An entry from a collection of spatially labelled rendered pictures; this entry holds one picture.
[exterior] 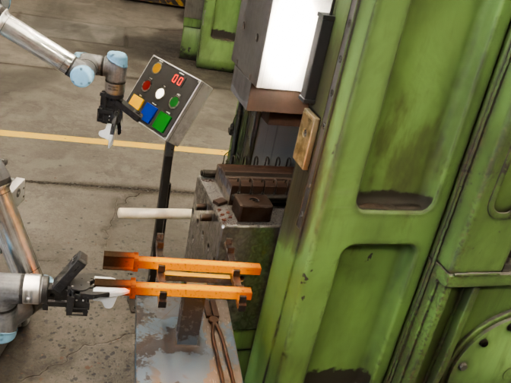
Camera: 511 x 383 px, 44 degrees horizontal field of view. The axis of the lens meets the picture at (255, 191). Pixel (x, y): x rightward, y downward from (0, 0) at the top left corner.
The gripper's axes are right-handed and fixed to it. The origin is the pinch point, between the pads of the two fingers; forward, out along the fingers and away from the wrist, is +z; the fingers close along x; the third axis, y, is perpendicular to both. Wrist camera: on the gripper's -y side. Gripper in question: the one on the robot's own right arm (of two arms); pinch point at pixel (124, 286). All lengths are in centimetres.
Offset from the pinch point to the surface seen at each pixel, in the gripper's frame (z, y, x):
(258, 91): 39, -38, -58
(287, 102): 50, -35, -59
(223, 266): 27.3, -0.8, -10.7
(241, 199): 38, -2, -50
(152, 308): 10.7, 26.4, -25.6
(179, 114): 20, -10, -103
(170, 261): 12.3, -0.8, -11.4
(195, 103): 25, -14, -106
